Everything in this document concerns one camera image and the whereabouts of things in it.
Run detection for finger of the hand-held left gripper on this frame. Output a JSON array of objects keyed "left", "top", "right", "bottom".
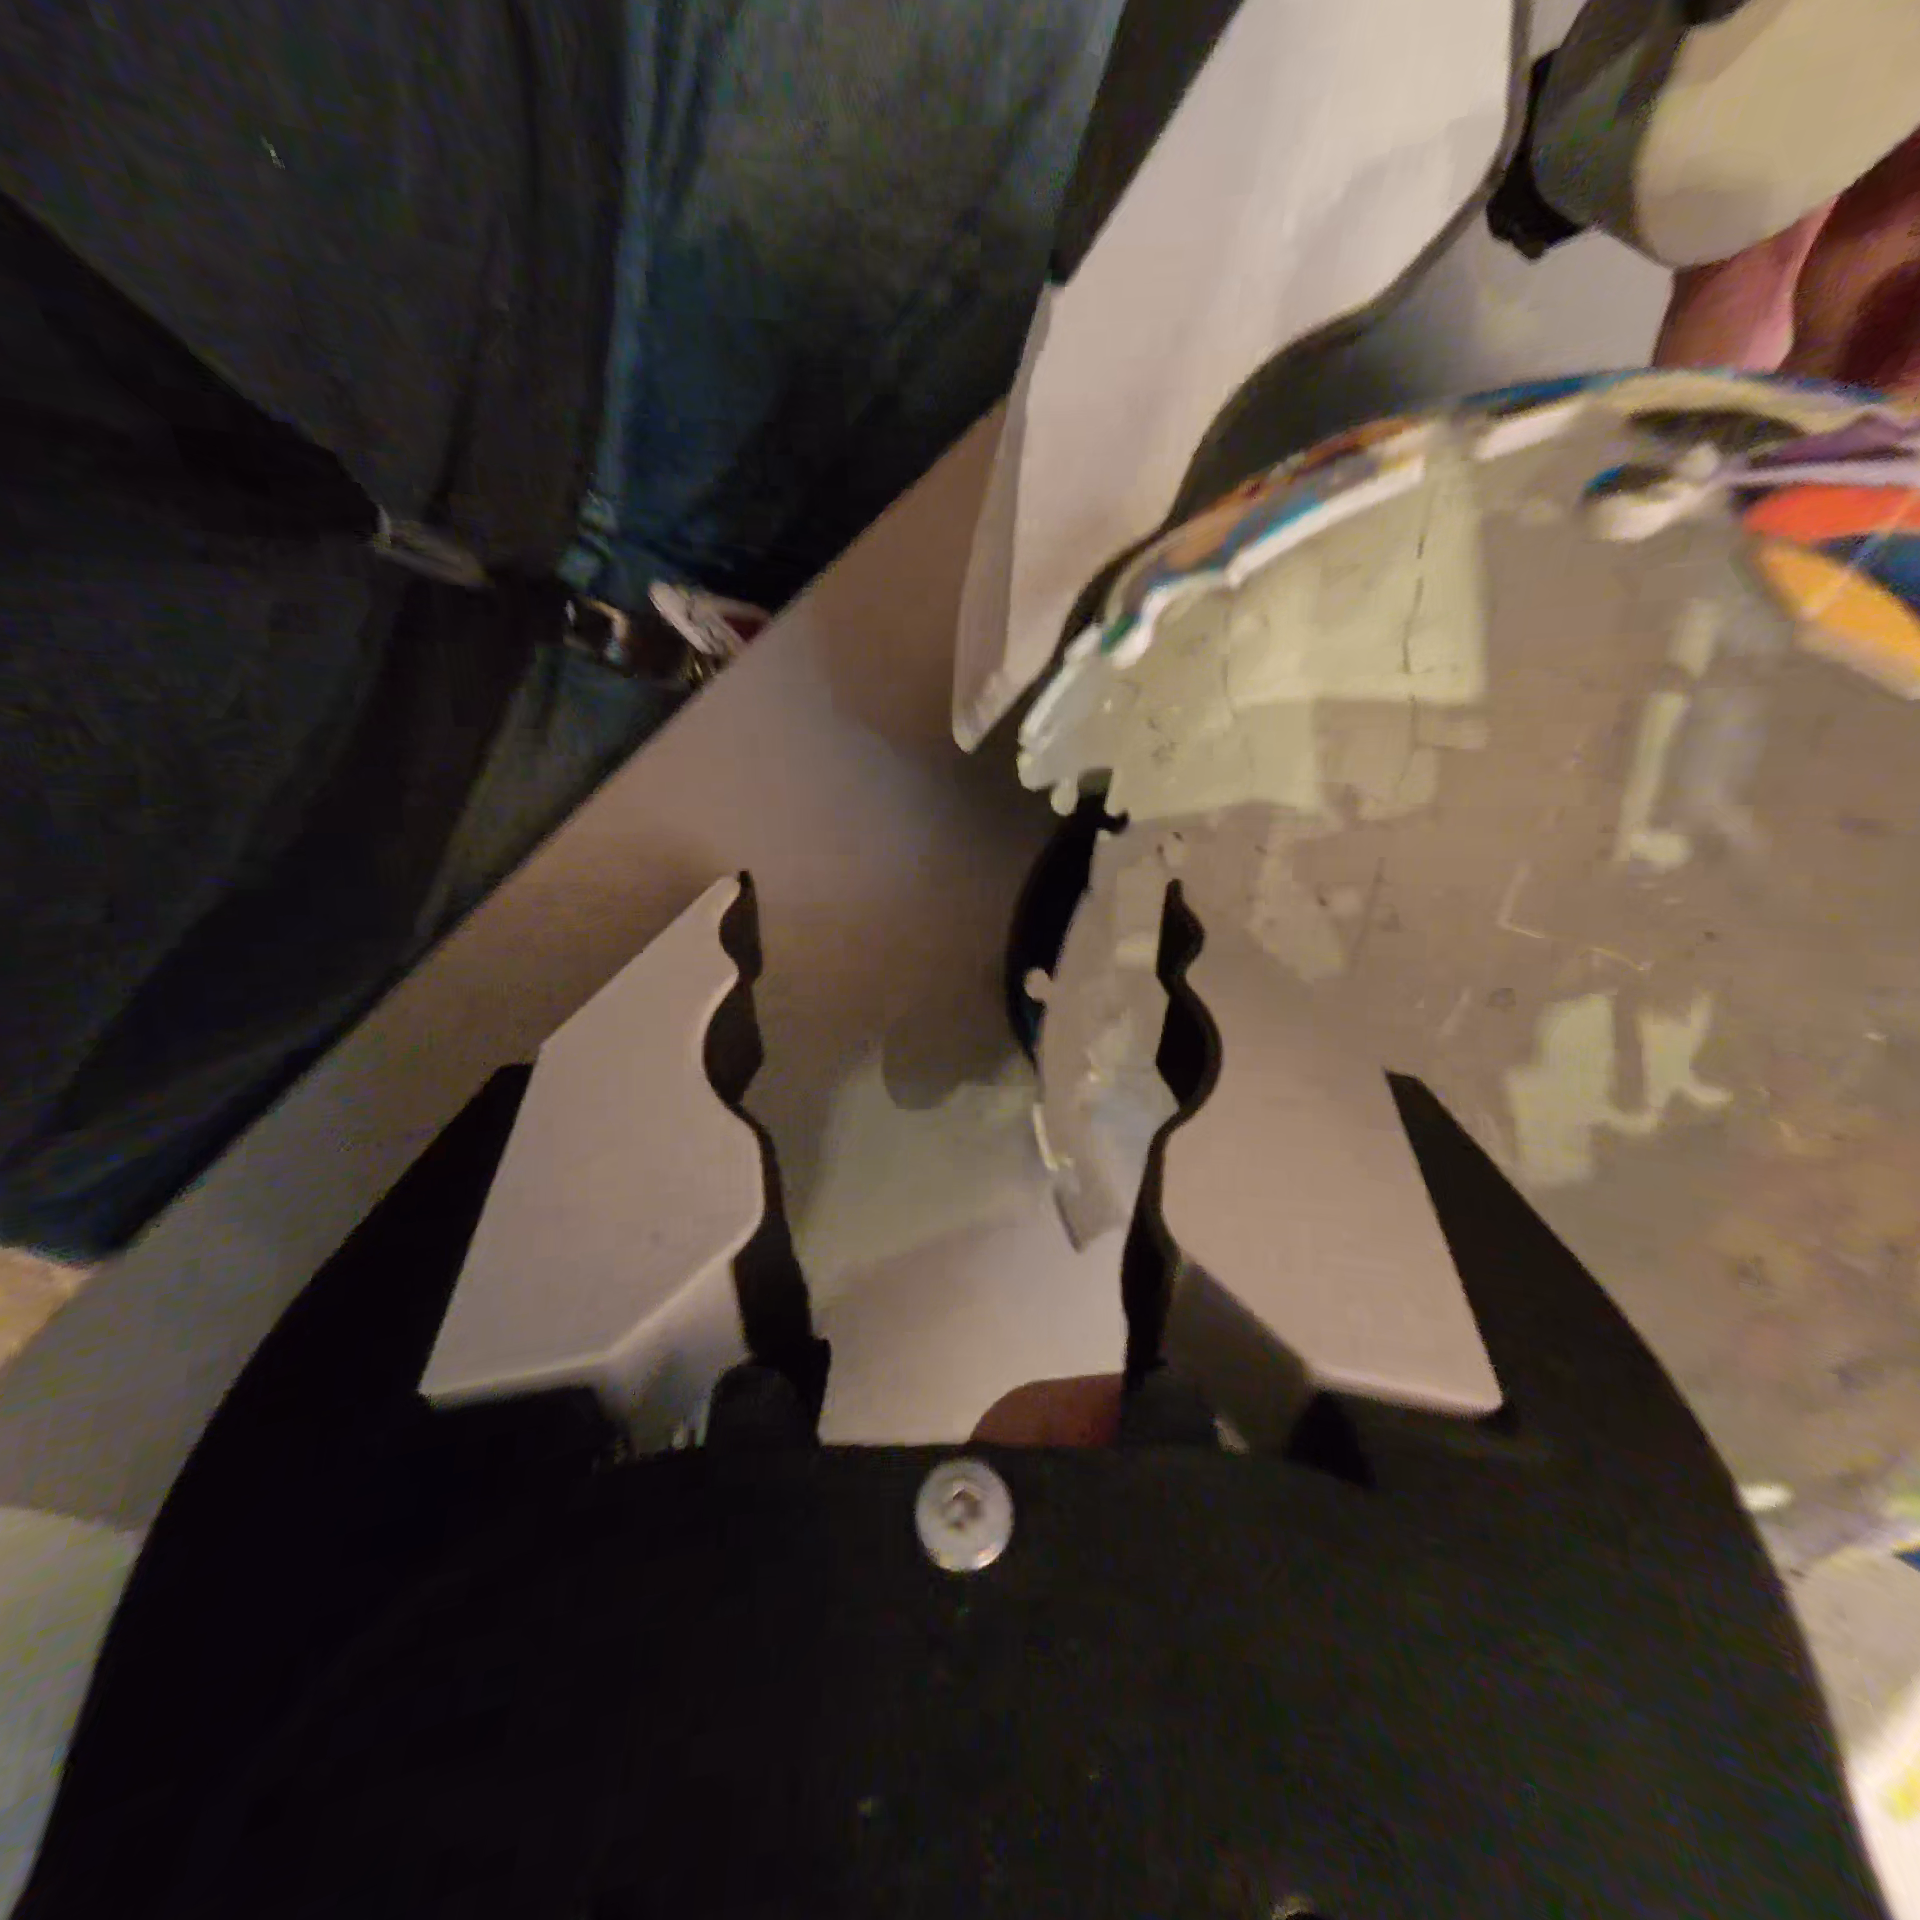
[{"left": 953, "top": 0, "right": 1536, "bottom": 756}]

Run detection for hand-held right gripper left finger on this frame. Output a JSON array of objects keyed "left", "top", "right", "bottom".
[{"left": 417, "top": 869, "right": 833, "bottom": 1452}]

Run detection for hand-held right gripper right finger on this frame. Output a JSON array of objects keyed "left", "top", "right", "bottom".
[{"left": 1116, "top": 883, "right": 1504, "bottom": 1452}]

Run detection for colourful puzzle ball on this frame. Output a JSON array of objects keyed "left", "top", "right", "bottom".
[{"left": 1017, "top": 367, "right": 1920, "bottom": 1568}]

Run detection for black round ball stand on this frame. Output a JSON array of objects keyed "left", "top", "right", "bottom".
[{"left": 1003, "top": 801, "right": 1128, "bottom": 1070}]

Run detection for person's left hand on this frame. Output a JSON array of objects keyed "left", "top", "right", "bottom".
[{"left": 1648, "top": 142, "right": 1920, "bottom": 400}]

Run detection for person's blue jeans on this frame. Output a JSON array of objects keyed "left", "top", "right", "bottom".
[{"left": 0, "top": 0, "right": 1246, "bottom": 1264}]

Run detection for metal key clip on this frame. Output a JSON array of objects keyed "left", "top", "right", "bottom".
[{"left": 367, "top": 506, "right": 770, "bottom": 688}]

